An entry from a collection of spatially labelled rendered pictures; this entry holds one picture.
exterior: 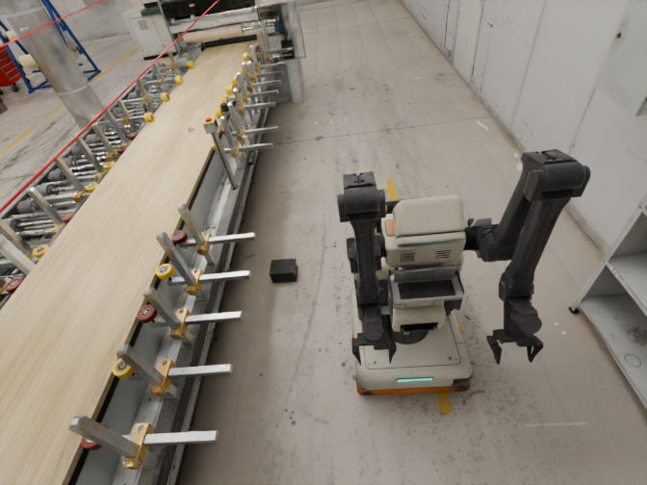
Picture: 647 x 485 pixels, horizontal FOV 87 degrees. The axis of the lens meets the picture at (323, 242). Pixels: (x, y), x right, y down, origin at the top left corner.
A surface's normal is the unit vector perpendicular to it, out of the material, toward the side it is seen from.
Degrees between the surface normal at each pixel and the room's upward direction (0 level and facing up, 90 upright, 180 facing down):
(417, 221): 43
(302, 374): 0
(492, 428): 0
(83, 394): 0
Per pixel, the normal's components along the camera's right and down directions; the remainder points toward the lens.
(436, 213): -0.10, -0.04
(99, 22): 0.00, 0.71
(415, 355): -0.14, -0.70
